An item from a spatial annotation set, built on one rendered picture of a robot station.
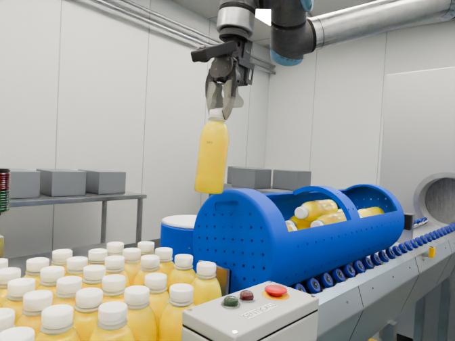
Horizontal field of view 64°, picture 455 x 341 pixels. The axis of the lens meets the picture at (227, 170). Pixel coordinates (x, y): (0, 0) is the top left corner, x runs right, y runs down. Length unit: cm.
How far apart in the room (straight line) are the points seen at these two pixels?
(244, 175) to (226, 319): 434
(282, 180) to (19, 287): 448
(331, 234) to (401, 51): 546
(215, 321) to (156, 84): 469
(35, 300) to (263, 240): 48
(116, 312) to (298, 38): 75
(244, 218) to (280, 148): 603
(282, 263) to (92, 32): 405
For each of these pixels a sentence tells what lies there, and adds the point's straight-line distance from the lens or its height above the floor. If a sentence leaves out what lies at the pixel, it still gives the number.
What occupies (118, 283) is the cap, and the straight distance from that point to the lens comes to 67.
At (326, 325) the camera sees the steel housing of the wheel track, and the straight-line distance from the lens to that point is 117.
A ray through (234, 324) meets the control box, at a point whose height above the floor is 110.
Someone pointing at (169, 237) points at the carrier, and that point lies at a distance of 152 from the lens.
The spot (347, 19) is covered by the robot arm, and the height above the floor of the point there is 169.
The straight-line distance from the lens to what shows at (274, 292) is 60.
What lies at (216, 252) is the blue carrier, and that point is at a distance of 98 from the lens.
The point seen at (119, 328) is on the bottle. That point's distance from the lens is 57.
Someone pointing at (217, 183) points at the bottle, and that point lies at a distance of 85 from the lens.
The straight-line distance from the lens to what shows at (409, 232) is 207.
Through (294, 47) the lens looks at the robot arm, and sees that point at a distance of 101.
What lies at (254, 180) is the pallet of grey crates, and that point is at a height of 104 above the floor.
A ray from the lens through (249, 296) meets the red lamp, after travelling 58.
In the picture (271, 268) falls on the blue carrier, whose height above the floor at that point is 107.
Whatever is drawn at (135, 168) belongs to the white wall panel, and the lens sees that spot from 483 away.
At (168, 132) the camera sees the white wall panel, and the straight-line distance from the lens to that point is 518.
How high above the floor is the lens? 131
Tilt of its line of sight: 2 degrees down
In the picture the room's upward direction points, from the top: 3 degrees clockwise
